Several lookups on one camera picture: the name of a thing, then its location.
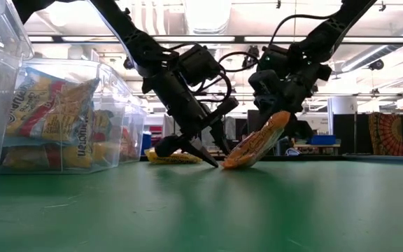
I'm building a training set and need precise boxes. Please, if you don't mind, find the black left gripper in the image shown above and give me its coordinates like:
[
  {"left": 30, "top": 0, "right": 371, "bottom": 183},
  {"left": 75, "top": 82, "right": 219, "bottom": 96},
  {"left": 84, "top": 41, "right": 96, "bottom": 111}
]
[{"left": 141, "top": 68, "right": 240, "bottom": 168}]

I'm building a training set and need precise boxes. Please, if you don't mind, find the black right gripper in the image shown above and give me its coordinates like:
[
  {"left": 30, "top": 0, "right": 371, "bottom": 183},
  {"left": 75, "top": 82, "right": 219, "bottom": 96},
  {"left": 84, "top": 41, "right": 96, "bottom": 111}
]
[{"left": 248, "top": 59, "right": 332, "bottom": 139}]

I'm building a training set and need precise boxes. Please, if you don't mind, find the blue crate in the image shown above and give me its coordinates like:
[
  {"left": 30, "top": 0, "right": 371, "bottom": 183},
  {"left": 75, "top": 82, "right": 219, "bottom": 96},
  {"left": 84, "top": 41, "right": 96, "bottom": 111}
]
[{"left": 305, "top": 134, "right": 337, "bottom": 146}]

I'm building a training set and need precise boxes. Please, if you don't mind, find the yellow chicken ramen packet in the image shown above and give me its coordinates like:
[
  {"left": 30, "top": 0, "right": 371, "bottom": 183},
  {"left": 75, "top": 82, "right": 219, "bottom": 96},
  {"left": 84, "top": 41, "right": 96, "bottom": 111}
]
[{"left": 144, "top": 147, "right": 203, "bottom": 165}]

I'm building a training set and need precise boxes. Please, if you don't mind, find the red storage rack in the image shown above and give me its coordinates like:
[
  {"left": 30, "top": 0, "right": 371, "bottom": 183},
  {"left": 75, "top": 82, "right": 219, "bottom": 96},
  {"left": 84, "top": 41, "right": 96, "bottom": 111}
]
[{"left": 148, "top": 125, "right": 163, "bottom": 144}]

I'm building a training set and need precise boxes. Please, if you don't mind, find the black partition panel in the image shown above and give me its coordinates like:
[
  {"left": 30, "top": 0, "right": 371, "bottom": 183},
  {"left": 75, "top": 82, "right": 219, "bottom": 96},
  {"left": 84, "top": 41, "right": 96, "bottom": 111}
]
[{"left": 332, "top": 112, "right": 370, "bottom": 155}]

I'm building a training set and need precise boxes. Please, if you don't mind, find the black monitor screen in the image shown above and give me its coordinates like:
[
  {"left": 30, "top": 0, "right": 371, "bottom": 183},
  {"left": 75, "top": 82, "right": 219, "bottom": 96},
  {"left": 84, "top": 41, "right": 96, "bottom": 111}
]
[{"left": 246, "top": 108, "right": 269, "bottom": 141}]

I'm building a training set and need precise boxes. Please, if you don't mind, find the blue barrel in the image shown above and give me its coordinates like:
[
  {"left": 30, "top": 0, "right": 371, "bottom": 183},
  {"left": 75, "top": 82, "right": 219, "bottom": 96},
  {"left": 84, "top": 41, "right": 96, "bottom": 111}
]
[{"left": 141, "top": 132, "right": 153, "bottom": 155}]

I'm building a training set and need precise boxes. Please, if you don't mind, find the long ceiling light strip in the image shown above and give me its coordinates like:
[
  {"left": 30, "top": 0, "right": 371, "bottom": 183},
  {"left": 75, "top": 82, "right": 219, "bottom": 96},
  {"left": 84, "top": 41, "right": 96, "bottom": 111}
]
[
  {"left": 28, "top": 34, "right": 403, "bottom": 46},
  {"left": 131, "top": 91, "right": 403, "bottom": 99}
]

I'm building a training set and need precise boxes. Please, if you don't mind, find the green table mat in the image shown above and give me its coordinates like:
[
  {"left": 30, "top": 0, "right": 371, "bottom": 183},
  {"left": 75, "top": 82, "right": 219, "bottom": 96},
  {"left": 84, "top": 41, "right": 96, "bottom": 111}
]
[{"left": 0, "top": 155, "right": 403, "bottom": 252}]

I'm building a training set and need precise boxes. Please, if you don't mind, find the black hanging ceiling device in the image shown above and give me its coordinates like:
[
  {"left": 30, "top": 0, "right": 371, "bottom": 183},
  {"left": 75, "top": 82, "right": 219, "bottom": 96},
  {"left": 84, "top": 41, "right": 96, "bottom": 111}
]
[
  {"left": 368, "top": 58, "right": 386, "bottom": 71},
  {"left": 241, "top": 45, "right": 260, "bottom": 70}
]

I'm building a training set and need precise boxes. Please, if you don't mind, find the orange mandala tapestry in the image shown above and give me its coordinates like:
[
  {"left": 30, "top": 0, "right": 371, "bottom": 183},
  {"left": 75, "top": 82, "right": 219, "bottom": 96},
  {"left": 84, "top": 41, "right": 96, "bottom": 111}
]
[{"left": 368, "top": 111, "right": 403, "bottom": 157}]

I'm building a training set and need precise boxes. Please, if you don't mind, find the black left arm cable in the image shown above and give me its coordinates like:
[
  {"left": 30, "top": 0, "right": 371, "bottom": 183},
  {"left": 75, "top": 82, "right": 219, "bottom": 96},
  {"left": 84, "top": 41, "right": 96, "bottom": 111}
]
[{"left": 168, "top": 41, "right": 260, "bottom": 104}]

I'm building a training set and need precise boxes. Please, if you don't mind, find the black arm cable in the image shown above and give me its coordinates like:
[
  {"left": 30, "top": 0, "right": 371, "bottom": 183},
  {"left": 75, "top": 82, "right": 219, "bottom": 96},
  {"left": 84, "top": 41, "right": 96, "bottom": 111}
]
[
  {"left": 269, "top": 13, "right": 332, "bottom": 46},
  {"left": 168, "top": 41, "right": 260, "bottom": 104}
]

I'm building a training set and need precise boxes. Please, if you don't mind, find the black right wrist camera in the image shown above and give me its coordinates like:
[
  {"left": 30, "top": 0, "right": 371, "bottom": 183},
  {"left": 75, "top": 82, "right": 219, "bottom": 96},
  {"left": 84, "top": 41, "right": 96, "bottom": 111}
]
[{"left": 257, "top": 45, "right": 293, "bottom": 76}]

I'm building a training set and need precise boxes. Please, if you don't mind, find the black aluminium table frame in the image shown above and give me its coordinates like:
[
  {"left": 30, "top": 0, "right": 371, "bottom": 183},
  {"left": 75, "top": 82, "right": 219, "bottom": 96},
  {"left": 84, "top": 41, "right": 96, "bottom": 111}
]
[{"left": 140, "top": 153, "right": 403, "bottom": 164}]

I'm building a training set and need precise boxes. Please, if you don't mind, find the silver round ceiling duct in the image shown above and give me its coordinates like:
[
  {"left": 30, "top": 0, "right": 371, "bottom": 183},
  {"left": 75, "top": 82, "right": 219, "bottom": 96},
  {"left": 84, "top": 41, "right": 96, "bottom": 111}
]
[{"left": 341, "top": 15, "right": 403, "bottom": 73}]

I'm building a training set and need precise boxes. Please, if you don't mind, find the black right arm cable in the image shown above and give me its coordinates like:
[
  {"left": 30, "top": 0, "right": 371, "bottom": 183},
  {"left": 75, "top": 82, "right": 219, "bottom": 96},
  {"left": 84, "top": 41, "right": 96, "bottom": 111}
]
[{"left": 269, "top": 13, "right": 332, "bottom": 46}]

